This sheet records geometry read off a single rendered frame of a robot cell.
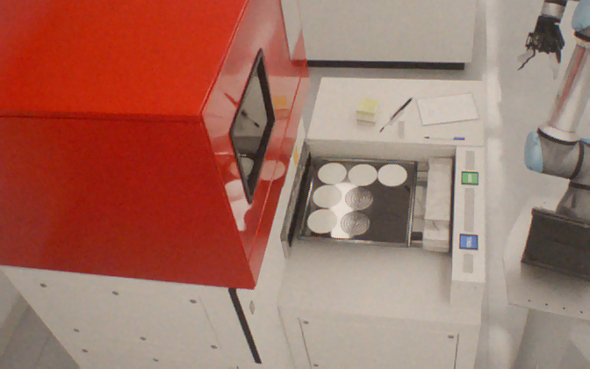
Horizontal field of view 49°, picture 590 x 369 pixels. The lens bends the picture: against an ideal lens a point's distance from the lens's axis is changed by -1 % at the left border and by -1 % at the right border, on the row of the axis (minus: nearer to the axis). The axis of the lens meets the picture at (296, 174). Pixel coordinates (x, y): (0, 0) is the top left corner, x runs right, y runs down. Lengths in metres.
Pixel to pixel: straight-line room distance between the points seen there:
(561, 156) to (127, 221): 1.21
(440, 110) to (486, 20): 2.21
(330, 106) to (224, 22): 1.09
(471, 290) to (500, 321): 1.03
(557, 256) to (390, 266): 0.51
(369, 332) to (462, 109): 0.87
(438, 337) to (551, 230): 0.48
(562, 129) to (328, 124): 0.85
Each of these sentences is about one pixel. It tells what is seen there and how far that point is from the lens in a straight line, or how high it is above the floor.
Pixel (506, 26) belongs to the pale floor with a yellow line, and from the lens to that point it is 4.55.
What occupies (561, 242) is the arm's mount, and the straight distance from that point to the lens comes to 2.09.
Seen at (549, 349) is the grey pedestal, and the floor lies 0.35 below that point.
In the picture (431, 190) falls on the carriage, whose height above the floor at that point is 0.88.
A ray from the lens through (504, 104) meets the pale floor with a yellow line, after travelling 3.95.
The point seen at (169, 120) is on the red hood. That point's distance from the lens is 1.27.
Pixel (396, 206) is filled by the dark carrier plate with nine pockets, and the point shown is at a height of 0.90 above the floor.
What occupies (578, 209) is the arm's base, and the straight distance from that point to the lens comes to 2.03.
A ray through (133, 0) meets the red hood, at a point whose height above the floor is 1.82.
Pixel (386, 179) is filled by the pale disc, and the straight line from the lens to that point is 2.29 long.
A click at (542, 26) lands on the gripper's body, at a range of 2.38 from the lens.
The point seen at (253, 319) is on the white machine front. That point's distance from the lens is 1.86.
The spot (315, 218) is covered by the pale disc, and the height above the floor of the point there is 0.90.
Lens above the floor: 2.60
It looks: 47 degrees down
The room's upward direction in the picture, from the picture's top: 11 degrees counter-clockwise
